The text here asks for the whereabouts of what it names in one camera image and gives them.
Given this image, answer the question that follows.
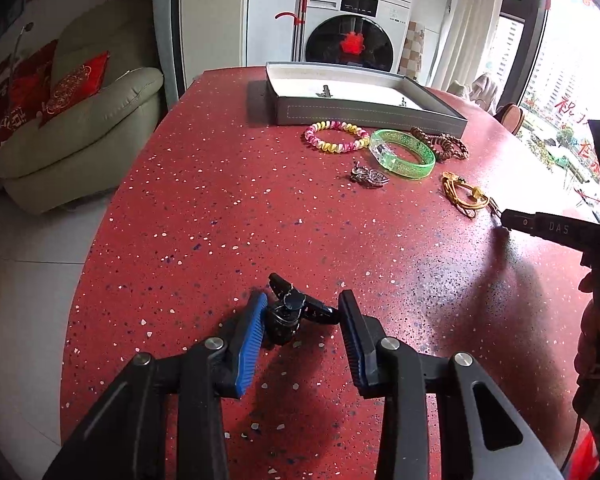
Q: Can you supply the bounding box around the white curtain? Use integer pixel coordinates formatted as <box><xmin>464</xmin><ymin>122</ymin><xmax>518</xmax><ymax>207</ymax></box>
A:
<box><xmin>430</xmin><ymin>0</ymin><xmax>511</xmax><ymax>92</ymax></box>

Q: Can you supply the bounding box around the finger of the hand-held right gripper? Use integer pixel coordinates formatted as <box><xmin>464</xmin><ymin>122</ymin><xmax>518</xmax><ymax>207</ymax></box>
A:
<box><xmin>500</xmin><ymin>208</ymin><xmax>588</xmax><ymax>256</ymax></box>

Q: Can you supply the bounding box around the green translucent bangle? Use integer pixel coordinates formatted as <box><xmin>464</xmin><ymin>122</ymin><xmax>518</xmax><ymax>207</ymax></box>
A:
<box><xmin>369</xmin><ymin>129</ymin><xmax>437</xmax><ymax>180</ymax></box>

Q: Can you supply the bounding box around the red embroidered cushion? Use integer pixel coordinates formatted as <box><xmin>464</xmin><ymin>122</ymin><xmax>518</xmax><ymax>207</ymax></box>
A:
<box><xmin>39</xmin><ymin>51</ymin><xmax>112</xmax><ymax>127</ymax></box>

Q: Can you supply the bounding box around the beige leather sofa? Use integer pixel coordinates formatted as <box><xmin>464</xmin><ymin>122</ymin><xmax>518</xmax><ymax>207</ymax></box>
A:
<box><xmin>0</xmin><ymin>0</ymin><xmax>167</xmax><ymax>216</ymax></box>

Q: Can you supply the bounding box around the yellow cord bracelet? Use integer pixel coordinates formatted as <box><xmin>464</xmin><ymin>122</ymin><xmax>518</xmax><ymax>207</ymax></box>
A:
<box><xmin>440</xmin><ymin>171</ymin><xmax>503</xmax><ymax>220</ymax></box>

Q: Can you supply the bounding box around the silver metal pendant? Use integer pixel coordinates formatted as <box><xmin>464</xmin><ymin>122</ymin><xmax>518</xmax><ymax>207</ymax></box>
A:
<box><xmin>351</xmin><ymin>159</ymin><xmax>391</xmax><ymax>189</ymax></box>

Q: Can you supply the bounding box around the mop with red handle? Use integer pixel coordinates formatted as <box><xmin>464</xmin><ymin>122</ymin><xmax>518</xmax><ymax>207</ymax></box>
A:
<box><xmin>275</xmin><ymin>0</ymin><xmax>312</xmax><ymax>61</ymax></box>

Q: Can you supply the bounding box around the white tall cabinet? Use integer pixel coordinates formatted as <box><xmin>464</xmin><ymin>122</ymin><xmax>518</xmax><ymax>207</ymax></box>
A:
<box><xmin>245</xmin><ymin>0</ymin><xmax>306</xmax><ymax>68</ymax></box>

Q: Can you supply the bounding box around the brown spiral hair tie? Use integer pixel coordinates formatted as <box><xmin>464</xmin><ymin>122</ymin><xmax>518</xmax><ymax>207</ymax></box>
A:
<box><xmin>411</xmin><ymin>126</ymin><xmax>469</xmax><ymax>162</ymax></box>

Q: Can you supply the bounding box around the red paper door ornament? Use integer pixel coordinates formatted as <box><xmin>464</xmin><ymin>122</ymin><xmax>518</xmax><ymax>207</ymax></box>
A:
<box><xmin>341</xmin><ymin>31</ymin><xmax>367</xmax><ymax>56</ymax></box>

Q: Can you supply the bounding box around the black hair claw clip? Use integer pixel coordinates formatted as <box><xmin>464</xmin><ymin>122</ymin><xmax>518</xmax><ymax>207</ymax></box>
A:
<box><xmin>265</xmin><ymin>272</ymin><xmax>343</xmax><ymax>346</ymax></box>

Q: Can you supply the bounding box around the white washing machine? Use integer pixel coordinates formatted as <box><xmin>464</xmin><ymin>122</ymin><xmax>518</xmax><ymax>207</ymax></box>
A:
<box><xmin>300</xmin><ymin>0</ymin><xmax>415</xmax><ymax>68</ymax></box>

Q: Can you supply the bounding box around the grey shallow cardboard box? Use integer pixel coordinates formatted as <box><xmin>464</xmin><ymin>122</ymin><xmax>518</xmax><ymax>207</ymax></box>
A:
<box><xmin>265</xmin><ymin>61</ymin><xmax>469</xmax><ymax>139</ymax></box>

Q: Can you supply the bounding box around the pink yellow beaded bracelet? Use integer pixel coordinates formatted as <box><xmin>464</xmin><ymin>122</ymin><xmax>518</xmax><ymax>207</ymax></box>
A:
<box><xmin>304</xmin><ymin>120</ymin><xmax>371</xmax><ymax>155</ymax></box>

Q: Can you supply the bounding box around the person's right hand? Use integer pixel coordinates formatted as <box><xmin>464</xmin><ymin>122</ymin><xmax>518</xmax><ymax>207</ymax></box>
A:
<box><xmin>572</xmin><ymin>270</ymin><xmax>600</xmax><ymax>431</ymax></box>

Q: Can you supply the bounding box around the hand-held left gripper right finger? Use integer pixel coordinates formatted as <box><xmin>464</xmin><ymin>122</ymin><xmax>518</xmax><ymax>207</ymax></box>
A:
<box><xmin>338</xmin><ymin>289</ymin><xmax>566</xmax><ymax>480</ymax></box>

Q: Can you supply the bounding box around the pale pink draped cloth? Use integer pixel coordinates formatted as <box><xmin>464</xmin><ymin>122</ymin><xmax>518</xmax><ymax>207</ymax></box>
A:
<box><xmin>472</xmin><ymin>72</ymin><xmax>502</xmax><ymax>113</ymax></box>

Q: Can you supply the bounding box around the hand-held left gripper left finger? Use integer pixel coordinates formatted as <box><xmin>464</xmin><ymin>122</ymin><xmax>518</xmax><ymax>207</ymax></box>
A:
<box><xmin>42</xmin><ymin>290</ymin><xmax>270</xmax><ymax>480</ymax></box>

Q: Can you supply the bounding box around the checkered hanging cloth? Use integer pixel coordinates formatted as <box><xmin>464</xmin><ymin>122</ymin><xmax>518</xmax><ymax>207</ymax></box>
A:
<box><xmin>401</xmin><ymin>20</ymin><xmax>427</xmax><ymax>83</ymax></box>

